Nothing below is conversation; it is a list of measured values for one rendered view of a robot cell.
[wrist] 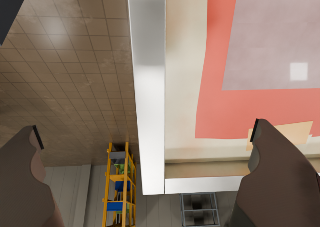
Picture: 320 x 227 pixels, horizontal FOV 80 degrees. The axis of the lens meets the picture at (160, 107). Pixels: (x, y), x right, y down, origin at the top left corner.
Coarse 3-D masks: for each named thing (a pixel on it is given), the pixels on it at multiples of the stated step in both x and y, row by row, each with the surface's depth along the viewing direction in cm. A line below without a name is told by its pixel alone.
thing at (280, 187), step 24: (264, 120) 11; (264, 144) 9; (288, 144) 9; (264, 168) 8; (288, 168) 8; (312, 168) 8; (240, 192) 7; (264, 192) 7; (288, 192) 7; (312, 192) 7; (240, 216) 6; (264, 216) 6; (288, 216) 6; (312, 216) 6
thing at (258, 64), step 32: (224, 0) 22; (256, 0) 22; (288, 0) 23; (224, 32) 24; (256, 32) 24; (288, 32) 24; (224, 64) 26; (256, 64) 26; (288, 64) 26; (224, 96) 28; (256, 96) 29; (288, 96) 29; (224, 128) 31
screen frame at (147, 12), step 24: (144, 0) 19; (144, 24) 20; (144, 48) 21; (144, 72) 22; (144, 96) 24; (144, 120) 26; (144, 144) 28; (144, 168) 30; (168, 168) 33; (192, 168) 33; (216, 168) 33; (240, 168) 33; (144, 192) 33; (168, 192) 33; (192, 192) 33
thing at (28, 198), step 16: (32, 128) 10; (16, 144) 9; (32, 144) 10; (0, 160) 8; (16, 160) 8; (32, 160) 8; (0, 176) 8; (16, 176) 8; (32, 176) 8; (0, 192) 7; (16, 192) 7; (32, 192) 7; (48, 192) 7; (0, 208) 6; (16, 208) 6; (32, 208) 6; (48, 208) 6; (0, 224) 6; (16, 224) 6; (32, 224) 6; (48, 224) 6
